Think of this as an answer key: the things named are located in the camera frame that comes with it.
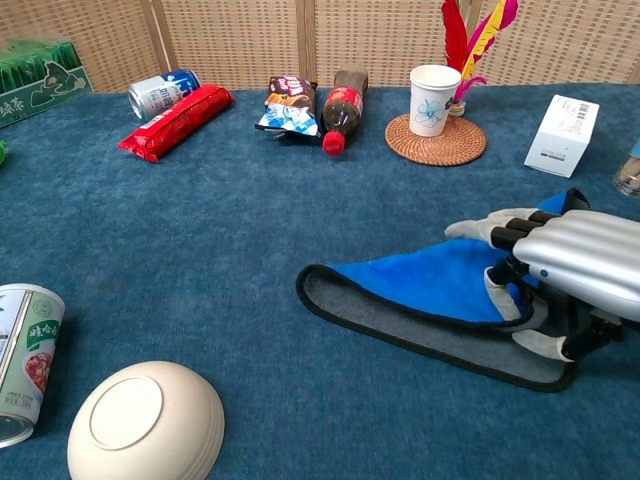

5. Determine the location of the cola bottle with red cap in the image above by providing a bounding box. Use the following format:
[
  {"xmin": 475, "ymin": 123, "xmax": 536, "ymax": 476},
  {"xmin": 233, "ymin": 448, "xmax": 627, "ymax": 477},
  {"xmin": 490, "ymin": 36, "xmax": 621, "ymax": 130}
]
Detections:
[{"xmin": 320, "ymin": 68, "xmax": 370, "ymax": 158}]

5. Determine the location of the round woven rattan coaster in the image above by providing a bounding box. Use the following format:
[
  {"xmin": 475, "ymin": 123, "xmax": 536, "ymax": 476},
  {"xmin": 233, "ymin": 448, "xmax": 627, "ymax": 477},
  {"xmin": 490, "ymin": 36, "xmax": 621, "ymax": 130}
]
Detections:
[{"xmin": 384, "ymin": 113, "xmax": 488, "ymax": 168}]

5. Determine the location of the blue and white drink can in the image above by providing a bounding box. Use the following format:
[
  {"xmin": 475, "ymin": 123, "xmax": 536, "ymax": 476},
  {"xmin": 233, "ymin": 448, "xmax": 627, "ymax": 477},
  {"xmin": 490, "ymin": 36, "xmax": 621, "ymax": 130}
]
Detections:
[{"xmin": 127, "ymin": 67, "xmax": 202, "ymax": 122}]

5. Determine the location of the clear jar with blue label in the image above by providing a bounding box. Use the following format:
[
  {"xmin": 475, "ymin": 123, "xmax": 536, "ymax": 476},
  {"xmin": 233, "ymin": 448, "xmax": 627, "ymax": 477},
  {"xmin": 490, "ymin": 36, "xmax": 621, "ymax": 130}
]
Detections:
[{"xmin": 611, "ymin": 136, "xmax": 640, "ymax": 198}]

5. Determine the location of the green and white food can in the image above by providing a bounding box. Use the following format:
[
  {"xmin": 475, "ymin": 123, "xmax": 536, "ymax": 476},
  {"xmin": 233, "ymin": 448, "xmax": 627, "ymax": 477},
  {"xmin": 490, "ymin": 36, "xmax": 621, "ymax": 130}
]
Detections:
[{"xmin": 0, "ymin": 282, "xmax": 67, "ymax": 449}]

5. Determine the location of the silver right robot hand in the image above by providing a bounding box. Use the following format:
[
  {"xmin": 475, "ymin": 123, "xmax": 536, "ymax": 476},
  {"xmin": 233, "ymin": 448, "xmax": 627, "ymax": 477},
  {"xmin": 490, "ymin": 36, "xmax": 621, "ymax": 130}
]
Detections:
[{"xmin": 444, "ymin": 207, "xmax": 640, "ymax": 362}]

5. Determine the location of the red biscuit pack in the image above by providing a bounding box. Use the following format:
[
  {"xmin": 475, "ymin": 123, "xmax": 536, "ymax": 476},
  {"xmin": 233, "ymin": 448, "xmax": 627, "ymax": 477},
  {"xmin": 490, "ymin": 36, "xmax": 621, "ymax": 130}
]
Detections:
[{"xmin": 117, "ymin": 83, "xmax": 237, "ymax": 164}]

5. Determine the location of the beige upturned bowl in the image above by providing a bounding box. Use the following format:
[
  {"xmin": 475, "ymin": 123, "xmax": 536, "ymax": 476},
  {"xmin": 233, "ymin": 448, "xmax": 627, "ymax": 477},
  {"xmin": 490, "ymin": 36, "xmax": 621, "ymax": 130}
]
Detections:
[{"xmin": 66, "ymin": 360, "xmax": 227, "ymax": 480}]

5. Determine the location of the green tea bag box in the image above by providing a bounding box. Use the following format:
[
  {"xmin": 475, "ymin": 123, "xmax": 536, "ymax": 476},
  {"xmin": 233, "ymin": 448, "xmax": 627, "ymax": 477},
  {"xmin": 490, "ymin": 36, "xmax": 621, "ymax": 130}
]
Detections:
[{"xmin": 0, "ymin": 38, "xmax": 94, "ymax": 129}]

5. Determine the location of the colourful feather shuttlecock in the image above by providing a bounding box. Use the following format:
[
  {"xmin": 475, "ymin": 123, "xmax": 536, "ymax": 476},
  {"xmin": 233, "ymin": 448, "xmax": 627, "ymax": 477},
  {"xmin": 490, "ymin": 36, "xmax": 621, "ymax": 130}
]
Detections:
[{"xmin": 440, "ymin": 0, "xmax": 520, "ymax": 118}]

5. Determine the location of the blue table cloth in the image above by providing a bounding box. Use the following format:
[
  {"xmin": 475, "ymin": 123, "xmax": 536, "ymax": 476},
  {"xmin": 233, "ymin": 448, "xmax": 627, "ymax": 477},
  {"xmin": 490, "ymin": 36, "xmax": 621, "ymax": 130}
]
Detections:
[{"xmin": 0, "ymin": 81, "xmax": 640, "ymax": 480}]

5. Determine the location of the paper cup with blue flower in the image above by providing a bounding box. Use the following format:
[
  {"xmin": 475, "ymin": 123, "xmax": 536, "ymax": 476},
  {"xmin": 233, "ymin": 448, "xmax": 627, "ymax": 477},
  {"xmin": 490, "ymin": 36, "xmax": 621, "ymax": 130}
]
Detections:
[{"xmin": 409, "ymin": 64, "xmax": 463, "ymax": 138}]

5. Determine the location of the white cardboard box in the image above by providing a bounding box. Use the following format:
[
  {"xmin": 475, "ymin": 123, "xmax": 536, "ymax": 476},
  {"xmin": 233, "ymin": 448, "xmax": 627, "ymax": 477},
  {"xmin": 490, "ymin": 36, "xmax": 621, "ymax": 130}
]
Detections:
[{"xmin": 523, "ymin": 94, "xmax": 601, "ymax": 179}]

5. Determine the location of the bamboo folding screen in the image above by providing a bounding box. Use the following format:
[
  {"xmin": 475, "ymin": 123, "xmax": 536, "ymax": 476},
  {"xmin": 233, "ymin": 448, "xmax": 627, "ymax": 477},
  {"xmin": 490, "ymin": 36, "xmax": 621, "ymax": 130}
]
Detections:
[{"xmin": 0, "ymin": 0, "xmax": 640, "ymax": 95}]

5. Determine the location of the grey cleaning cloth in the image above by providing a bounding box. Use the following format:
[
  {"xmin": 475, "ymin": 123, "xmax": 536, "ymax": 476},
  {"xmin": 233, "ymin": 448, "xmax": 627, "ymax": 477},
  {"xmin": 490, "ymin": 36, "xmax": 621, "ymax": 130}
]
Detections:
[{"xmin": 295, "ymin": 188, "xmax": 592, "ymax": 394}]

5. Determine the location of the dark chocolate snack bag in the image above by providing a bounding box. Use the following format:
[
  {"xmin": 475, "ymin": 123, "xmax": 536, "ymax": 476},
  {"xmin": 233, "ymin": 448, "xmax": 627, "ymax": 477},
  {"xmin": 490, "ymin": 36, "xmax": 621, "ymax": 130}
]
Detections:
[{"xmin": 254, "ymin": 75, "xmax": 322, "ymax": 140}]

